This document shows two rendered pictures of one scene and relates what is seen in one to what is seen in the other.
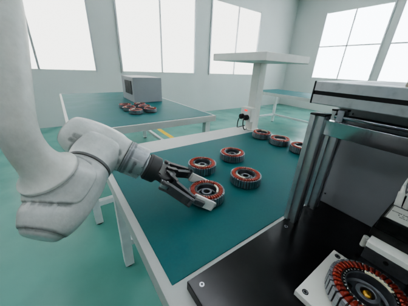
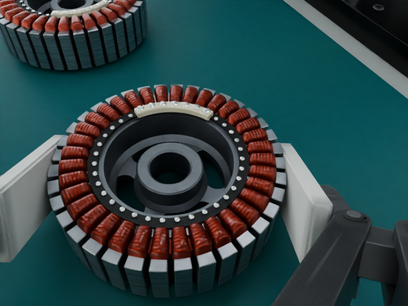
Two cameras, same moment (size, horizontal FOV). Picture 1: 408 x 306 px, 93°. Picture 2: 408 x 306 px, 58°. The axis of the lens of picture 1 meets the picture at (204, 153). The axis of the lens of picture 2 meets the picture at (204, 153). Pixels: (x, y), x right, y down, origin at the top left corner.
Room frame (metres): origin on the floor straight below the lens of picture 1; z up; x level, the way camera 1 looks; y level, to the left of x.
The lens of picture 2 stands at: (0.48, 0.10, 0.92)
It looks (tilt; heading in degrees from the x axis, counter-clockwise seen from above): 49 degrees down; 278
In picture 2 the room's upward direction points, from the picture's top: 3 degrees clockwise
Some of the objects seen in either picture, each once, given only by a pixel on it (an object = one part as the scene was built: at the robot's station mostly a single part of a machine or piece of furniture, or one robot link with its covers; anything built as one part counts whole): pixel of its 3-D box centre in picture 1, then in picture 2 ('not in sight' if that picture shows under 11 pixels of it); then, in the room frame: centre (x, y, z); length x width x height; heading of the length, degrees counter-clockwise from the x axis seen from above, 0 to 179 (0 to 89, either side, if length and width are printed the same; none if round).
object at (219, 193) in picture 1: (206, 193); (170, 176); (0.51, -0.01, 0.77); 0.11 x 0.11 x 0.04
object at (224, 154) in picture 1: (232, 154); not in sight; (0.82, -0.13, 0.77); 0.11 x 0.11 x 0.04
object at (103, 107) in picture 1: (127, 135); not in sight; (2.14, 0.90, 0.38); 1.85 x 1.10 x 0.75; 36
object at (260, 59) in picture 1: (254, 98); not in sight; (1.18, -0.28, 0.98); 0.37 x 0.35 x 0.46; 36
